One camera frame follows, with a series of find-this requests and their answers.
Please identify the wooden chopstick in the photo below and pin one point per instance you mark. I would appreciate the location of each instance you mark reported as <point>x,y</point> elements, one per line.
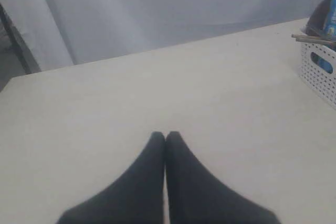
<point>306,36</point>
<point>316,41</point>

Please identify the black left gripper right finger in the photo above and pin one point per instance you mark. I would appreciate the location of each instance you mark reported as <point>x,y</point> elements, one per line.
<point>197,196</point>

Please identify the blue chips bag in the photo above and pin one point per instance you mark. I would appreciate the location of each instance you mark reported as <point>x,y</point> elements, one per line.
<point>329,29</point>

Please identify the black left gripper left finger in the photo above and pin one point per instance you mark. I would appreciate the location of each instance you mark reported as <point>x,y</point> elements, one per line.
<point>135,197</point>

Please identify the white perforated plastic basket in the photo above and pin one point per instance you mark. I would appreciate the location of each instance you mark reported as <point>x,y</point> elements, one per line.
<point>317,70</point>

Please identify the brown wooden plate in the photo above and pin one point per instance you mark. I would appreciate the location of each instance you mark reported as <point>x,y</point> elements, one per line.
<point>315,24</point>

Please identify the dark metal frame post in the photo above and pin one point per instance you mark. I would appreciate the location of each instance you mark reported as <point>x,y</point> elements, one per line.
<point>19,47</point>

